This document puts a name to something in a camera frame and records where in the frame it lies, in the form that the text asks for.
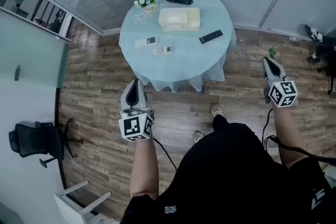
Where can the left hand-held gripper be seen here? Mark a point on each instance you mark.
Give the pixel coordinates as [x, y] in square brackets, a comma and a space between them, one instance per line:
[135, 126]

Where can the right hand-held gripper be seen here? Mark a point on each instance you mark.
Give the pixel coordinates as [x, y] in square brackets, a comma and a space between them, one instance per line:
[283, 94]

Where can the small white keypad remote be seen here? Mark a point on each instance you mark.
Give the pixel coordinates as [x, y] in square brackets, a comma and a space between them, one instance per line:
[163, 50]

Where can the white remote with red button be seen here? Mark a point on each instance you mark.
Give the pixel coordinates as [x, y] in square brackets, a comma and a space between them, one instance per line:
[145, 42]

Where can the black remote control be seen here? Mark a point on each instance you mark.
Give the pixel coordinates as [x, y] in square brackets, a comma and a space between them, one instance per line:
[210, 37]

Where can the cream plastic organizer box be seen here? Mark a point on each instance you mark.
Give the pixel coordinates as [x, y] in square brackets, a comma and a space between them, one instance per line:
[179, 19]

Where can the person's right forearm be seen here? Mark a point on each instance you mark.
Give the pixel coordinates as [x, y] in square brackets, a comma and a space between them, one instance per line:
[288, 133]

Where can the person's left forearm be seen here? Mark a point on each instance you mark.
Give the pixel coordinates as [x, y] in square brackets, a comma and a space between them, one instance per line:
[144, 165]

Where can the green leaf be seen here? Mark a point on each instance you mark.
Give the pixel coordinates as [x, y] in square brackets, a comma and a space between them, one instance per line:
[272, 53]

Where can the small white floor object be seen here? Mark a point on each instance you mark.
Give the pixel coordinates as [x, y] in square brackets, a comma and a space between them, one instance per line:
[293, 38]

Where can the light blue tablecloth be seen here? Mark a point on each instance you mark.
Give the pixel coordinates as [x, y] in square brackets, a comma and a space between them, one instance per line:
[178, 63]

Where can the person's left shoe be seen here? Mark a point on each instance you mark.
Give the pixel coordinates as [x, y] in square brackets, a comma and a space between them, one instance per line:
[198, 136]

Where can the artificial flowers in pot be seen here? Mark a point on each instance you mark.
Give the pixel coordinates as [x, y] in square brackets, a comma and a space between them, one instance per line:
[145, 0]

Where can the black office chair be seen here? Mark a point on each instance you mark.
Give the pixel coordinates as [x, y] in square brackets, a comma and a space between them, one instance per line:
[34, 139]

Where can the frosted glass door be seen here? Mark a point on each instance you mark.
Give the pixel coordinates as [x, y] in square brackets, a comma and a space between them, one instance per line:
[31, 52]

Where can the person's black shirt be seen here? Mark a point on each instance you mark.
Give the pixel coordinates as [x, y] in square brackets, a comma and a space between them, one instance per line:
[223, 178]

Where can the white stool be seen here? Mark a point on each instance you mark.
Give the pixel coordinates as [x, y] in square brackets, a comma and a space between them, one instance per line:
[68, 204]

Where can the white bookshelf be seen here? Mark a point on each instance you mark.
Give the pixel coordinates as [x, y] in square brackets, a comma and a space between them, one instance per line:
[39, 10]

